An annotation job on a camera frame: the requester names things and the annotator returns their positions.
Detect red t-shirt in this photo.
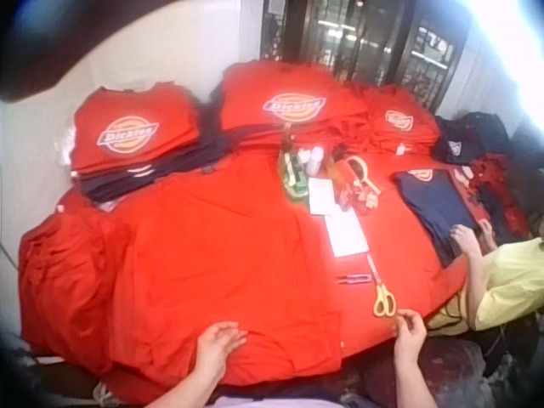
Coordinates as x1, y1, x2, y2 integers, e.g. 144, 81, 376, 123
108, 153, 346, 387

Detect yellow handled scissors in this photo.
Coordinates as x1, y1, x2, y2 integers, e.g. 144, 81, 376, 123
365, 253, 398, 318

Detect person's left hand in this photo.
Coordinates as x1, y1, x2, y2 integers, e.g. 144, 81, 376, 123
195, 321, 248, 380

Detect pile of red t-shirts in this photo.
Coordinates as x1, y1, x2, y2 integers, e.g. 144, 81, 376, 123
18, 146, 469, 386

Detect white paper sheet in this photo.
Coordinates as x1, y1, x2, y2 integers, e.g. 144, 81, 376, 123
308, 177, 337, 217
324, 209, 370, 258

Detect heap of paper tags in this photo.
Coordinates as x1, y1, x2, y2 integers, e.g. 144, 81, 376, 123
337, 177, 383, 217

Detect stack of navy t-shirts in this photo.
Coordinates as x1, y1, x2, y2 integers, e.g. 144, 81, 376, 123
77, 101, 233, 204

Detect person's right hand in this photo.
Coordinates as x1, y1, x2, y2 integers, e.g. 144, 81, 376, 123
392, 309, 428, 363

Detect stack of red logo t-shirts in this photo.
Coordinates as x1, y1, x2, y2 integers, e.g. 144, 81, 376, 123
218, 59, 371, 150
70, 82, 201, 176
360, 83, 441, 162

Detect black metal gate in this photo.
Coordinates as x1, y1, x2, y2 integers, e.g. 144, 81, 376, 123
260, 0, 469, 112

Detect heap of dark clothes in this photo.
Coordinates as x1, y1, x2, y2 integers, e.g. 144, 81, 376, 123
433, 110, 530, 246

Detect navy logo t-shirt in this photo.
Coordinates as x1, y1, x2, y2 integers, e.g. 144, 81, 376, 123
392, 168, 480, 269

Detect green tape dispenser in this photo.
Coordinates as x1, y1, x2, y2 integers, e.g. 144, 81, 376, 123
276, 150, 310, 201

